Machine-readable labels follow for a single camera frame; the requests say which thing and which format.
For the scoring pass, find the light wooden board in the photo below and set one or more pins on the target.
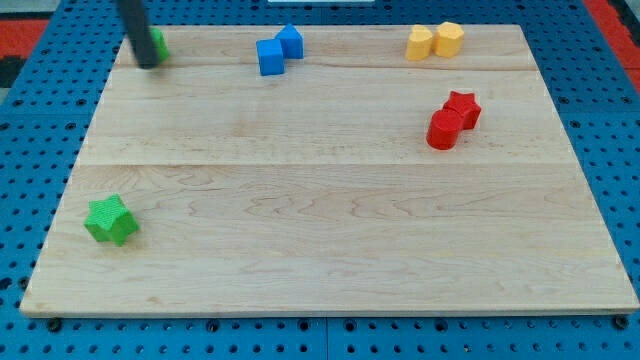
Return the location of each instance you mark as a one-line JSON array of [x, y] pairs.
[[315, 193]]

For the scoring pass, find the yellow heart block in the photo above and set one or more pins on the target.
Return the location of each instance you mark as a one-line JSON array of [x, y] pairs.
[[419, 43]]

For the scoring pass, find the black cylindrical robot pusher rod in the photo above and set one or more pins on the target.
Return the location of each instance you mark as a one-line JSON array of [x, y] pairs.
[[136, 25]]

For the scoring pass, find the red star block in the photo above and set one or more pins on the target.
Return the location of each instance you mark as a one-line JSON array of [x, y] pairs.
[[465, 105]]

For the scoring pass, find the green star block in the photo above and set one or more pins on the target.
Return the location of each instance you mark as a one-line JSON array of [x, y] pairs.
[[109, 220]]

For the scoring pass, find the blue pointed block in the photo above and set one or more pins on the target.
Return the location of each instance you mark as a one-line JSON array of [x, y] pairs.
[[292, 42]]

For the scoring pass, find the blue cube block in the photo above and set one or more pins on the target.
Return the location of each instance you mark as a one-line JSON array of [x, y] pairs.
[[270, 57]]

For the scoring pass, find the yellow pentagon block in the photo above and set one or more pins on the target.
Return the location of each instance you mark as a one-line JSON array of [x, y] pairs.
[[448, 40]]

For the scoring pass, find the red cylinder block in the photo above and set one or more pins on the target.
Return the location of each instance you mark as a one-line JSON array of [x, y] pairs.
[[444, 129]]

